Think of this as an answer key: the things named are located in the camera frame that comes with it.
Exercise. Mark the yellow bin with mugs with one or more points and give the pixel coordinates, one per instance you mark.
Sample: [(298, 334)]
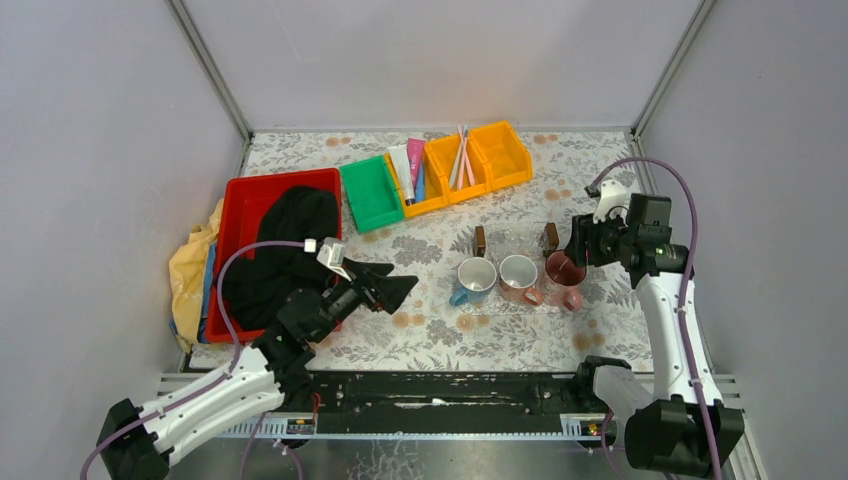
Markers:
[(503, 154)]

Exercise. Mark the yellow cloth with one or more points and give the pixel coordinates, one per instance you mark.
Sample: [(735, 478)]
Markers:
[(185, 269)]

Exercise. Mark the yellow bin with toothbrushes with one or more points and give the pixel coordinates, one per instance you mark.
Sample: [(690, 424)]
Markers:
[(441, 154)]

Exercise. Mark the black cloth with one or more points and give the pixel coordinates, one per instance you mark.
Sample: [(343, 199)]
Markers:
[(256, 288)]

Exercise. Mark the green plastic bin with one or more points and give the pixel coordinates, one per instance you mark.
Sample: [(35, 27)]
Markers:
[(371, 193)]

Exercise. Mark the pink pumpkin-face mug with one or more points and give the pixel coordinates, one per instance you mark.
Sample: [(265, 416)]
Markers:
[(561, 281)]

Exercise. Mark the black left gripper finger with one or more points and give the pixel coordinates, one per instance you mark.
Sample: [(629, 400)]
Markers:
[(361, 271), (389, 292)]

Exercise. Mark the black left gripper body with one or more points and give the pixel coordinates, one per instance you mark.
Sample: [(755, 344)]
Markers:
[(364, 288)]

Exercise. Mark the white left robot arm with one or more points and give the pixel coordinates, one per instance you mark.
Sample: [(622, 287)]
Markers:
[(146, 441)]

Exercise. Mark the blue ceramic mug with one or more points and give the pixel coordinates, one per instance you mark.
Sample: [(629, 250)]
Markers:
[(476, 278)]

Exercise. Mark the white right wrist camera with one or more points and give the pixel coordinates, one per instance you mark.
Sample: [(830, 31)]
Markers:
[(612, 200)]

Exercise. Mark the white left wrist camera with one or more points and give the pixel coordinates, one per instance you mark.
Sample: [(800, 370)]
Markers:
[(331, 255)]

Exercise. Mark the pink toothpaste tube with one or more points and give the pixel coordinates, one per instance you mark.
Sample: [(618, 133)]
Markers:
[(415, 150)]

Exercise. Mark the blue cloth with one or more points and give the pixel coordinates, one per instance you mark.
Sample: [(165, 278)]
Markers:
[(207, 283)]

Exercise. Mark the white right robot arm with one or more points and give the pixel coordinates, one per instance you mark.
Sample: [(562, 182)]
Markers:
[(682, 426)]

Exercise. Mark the floral orange-handled mug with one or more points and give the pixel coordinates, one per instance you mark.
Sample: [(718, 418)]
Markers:
[(518, 280)]

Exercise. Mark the blue toothpaste tube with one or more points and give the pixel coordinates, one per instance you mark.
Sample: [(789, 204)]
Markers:
[(420, 186)]

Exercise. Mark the pink toothbrush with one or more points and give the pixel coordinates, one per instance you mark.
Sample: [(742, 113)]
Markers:
[(467, 162), (461, 182)]

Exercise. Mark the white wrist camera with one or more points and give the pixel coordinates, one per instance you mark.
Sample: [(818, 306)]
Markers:
[(331, 255), (612, 200)]

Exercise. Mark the red plastic tray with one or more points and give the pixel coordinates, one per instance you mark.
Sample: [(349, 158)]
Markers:
[(246, 202)]

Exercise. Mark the white toothpaste tube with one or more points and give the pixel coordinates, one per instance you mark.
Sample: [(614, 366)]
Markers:
[(402, 167)]

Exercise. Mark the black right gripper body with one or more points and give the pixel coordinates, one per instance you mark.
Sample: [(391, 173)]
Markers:
[(604, 241)]

